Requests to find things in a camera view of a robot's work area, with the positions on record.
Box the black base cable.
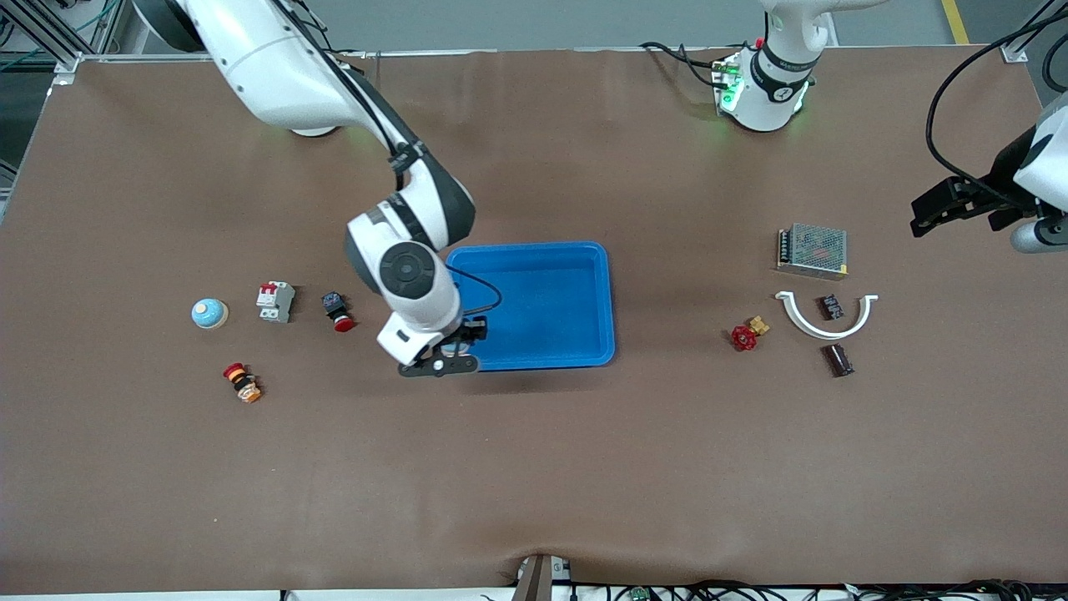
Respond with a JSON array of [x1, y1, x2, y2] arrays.
[[639, 40, 731, 91]]

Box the red handle brass valve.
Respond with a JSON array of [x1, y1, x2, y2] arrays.
[[731, 316, 770, 352]]

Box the blue plastic tray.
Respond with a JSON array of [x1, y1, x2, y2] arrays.
[[443, 241, 617, 372]]

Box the red yellow emergency stop button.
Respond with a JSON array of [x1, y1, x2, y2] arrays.
[[223, 362, 263, 405]]

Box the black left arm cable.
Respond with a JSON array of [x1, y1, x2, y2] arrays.
[[926, 7, 1068, 194]]

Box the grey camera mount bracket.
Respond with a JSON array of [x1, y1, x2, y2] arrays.
[[511, 553, 575, 601]]

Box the white red circuit breaker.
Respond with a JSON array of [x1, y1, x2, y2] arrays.
[[256, 281, 296, 324]]

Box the aluminium table edge rail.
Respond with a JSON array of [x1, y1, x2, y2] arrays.
[[79, 46, 773, 63]]

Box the red push button switch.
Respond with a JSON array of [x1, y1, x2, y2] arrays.
[[321, 291, 356, 333]]

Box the metal mesh power supply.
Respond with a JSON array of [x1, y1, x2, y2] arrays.
[[776, 222, 850, 280]]

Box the aluminium frame profile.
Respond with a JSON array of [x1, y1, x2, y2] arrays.
[[0, 0, 126, 84], [997, 0, 1056, 63]]

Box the white curved pipe clamp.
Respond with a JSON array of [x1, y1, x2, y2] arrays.
[[774, 290, 879, 341]]

